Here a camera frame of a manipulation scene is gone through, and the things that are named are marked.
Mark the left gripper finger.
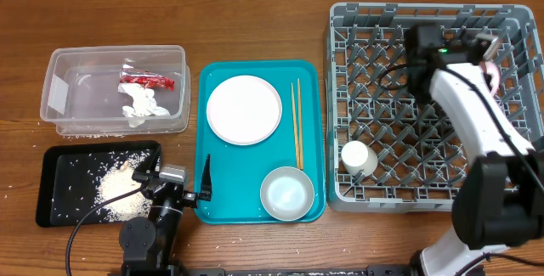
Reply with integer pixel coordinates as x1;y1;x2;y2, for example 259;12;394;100
201;154;212;192
133;144;162;178

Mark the pink bowl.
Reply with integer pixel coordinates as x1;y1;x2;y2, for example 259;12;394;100
479;61;501;95

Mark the white napkin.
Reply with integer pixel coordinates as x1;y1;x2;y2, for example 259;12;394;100
117;83;170;128

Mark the grey bowl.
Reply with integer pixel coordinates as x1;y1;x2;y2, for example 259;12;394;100
260;166;314;222

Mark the large white plate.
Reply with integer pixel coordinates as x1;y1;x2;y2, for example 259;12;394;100
206;75;282;146

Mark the red snack wrapper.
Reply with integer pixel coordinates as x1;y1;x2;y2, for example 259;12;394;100
120;65;175;91

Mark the white cup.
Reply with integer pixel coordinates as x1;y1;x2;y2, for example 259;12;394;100
341;140;378;177

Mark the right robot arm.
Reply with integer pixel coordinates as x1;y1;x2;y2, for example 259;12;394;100
405;24;543;275

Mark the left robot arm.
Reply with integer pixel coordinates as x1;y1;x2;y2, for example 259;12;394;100
119;147;213;275

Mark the grey dishwasher rack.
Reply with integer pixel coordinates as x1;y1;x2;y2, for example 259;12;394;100
325;3;543;213

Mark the spilled rice pile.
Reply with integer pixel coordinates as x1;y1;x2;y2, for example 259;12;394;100
94;152;151;222

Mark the teal serving tray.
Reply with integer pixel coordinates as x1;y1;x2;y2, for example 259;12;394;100
195;59;326;225

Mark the clear plastic bin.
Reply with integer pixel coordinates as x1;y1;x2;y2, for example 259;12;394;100
40;45;190;136

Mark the left wooden chopstick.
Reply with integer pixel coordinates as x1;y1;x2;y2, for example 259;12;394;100
291;83;300;169

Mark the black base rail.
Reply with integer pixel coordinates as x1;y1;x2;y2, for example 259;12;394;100
114;264;419;276

